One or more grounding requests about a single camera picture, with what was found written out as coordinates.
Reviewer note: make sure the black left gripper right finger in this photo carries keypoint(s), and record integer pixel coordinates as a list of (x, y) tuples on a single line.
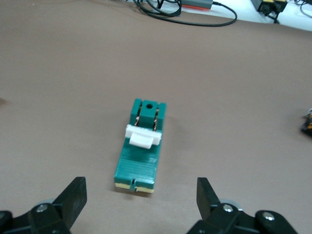
[(207, 197)]

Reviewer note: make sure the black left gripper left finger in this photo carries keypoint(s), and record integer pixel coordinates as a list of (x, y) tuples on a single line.
[(73, 195)]

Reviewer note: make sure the black orange selector switch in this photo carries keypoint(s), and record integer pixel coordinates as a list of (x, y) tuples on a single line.
[(308, 124)]

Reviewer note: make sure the black yellow connector block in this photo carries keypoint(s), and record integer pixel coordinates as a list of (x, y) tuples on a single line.
[(268, 5)]

